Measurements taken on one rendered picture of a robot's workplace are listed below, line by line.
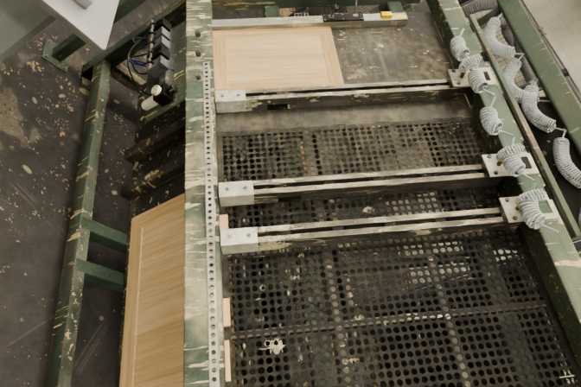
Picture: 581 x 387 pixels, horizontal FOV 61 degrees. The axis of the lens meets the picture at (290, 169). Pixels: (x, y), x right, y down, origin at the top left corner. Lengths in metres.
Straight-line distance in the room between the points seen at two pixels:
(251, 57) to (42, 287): 1.33
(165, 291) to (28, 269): 0.59
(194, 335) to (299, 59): 1.30
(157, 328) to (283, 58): 1.27
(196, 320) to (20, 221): 1.05
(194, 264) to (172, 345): 0.42
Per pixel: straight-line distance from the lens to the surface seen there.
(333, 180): 1.82
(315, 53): 2.33
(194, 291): 1.65
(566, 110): 2.60
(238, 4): 2.65
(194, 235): 1.73
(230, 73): 2.23
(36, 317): 2.31
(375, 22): 2.53
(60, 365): 2.11
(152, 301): 2.14
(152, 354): 2.07
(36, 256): 2.38
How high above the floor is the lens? 1.87
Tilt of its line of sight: 23 degrees down
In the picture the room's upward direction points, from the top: 65 degrees clockwise
